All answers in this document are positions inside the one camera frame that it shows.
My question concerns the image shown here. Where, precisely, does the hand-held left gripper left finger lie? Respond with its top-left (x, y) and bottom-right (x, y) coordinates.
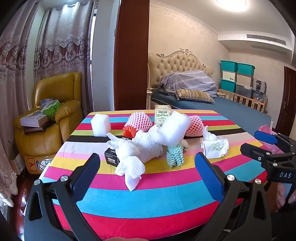
top-left (23, 152), bottom-right (102, 241)

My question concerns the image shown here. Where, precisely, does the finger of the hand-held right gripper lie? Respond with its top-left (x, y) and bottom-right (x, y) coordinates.
top-left (254, 130), bottom-right (293, 153)
top-left (240, 143), bottom-right (278, 168)

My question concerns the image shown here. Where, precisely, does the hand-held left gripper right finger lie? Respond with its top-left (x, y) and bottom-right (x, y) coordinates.
top-left (194, 152), bottom-right (272, 241)

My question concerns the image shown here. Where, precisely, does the bin with pink bag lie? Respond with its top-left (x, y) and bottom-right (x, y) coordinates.
top-left (258, 125), bottom-right (286, 153)

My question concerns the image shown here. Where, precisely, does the white tissue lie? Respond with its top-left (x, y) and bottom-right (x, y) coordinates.
top-left (202, 126), bottom-right (219, 141)

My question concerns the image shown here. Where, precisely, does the pink foam fruit net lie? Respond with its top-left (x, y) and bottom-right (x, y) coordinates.
top-left (185, 115), bottom-right (205, 137)
top-left (125, 112), bottom-right (153, 137)

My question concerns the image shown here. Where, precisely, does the cream medicine box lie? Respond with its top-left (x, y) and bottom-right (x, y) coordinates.
top-left (154, 105), bottom-right (172, 127)

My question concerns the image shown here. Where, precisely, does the person's right hand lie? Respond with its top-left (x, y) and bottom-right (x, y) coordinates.
top-left (275, 183), bottom-right (288, 210)

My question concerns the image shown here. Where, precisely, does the small black box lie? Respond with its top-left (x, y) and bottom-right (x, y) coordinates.
top-left (104, 147), bottom-right (121, 166)

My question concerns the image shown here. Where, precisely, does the green wavy striped cloth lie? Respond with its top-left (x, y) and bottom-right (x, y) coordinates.
top-left (166, 144), bottom-right (189, 168)

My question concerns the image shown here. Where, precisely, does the dark wooden door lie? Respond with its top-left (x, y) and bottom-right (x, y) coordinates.
top-left (275, 66), bottom-right (296, 137)

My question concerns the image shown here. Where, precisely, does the bed with blue sheet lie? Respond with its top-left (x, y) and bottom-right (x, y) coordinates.
top-left (147, 90), bottom-right (272, 130)

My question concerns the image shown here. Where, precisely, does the white crumpled paper towel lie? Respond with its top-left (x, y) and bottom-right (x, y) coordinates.
top-left (106, 132), bottom-right (141, 160)

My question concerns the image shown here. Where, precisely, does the striped colourful tablecloth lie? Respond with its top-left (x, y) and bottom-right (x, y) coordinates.
top-left (38, 109), bottom-right (274, 240)

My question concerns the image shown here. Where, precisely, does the white foam block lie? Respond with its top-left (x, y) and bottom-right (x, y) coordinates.
top-left (91, 113), bottom-right (111, 136)

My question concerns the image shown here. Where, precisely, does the black white checkered bag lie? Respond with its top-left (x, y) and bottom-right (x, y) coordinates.
top-left (252, 78), bottom-right (267, 92)

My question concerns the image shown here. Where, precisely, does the orange foam fruit net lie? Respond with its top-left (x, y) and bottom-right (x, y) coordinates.
top-left (122, 126), bottom-right (137, 139)

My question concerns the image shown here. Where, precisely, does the white foam sheet roll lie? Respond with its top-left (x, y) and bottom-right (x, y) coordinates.
top-left (157, 111), bottom-right (190, 147)

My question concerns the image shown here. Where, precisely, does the white crumpled paper wad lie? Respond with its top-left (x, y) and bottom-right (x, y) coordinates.
top-left (133, 124), bottom-right (167, 164)

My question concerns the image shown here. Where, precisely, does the yellow leather armchair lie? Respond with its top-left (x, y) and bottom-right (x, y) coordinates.
top-left (13, 72), bottom-right (84, 172)

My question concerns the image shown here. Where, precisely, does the flat brown box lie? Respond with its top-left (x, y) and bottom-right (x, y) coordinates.
top-left (23, 123), bottom-right (52, 133)

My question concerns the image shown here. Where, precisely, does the green packet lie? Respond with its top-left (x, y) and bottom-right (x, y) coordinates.
top-left (42, 100), bottom-right (61, 121)

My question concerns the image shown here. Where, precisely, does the flat white box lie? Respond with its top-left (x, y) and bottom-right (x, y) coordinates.
top-left (20, 111), bottom-right (50, 127)

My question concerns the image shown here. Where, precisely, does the stack of storage boxes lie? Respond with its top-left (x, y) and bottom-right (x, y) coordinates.
top-left (219, 60), bottom-right (256, 98)

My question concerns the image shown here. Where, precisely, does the striped pillow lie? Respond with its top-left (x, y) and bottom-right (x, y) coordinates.
top-left (175, 89), bottom-right (215, 103)

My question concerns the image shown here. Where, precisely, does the light blue tissue pack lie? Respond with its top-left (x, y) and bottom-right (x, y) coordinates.
top-left (40, 98), bottom-right (53, 109)

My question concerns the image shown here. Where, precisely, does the blue duvet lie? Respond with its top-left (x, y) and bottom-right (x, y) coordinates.
top-left (158, 70), bottom-right (218, 98)

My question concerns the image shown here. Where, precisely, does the air conditioner vent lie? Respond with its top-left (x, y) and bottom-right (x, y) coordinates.
top-left (246, 34), bottom-right (287, 45)

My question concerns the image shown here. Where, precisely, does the beige tufted headboard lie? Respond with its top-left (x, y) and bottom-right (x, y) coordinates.
top-left (147, 48), bottom-right (213, 90)

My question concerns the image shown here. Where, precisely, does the dark red wooden panel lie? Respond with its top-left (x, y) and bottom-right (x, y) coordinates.
top-left (114, 0), bottom-right (151, 111)

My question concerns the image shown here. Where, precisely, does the lace curtain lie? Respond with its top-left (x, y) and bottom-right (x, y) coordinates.
top-left (0, 14), bottom-right (44, 209)
top-left (35, 0), bottom-right (96, 112)

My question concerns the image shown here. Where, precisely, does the ceiling light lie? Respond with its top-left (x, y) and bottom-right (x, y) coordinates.
top-left (215, 0), bottom-right (250, 12)

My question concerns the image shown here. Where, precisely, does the wooden crib rail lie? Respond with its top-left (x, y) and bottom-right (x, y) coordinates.
top-left (216, 87), bottom-right (269, 113)

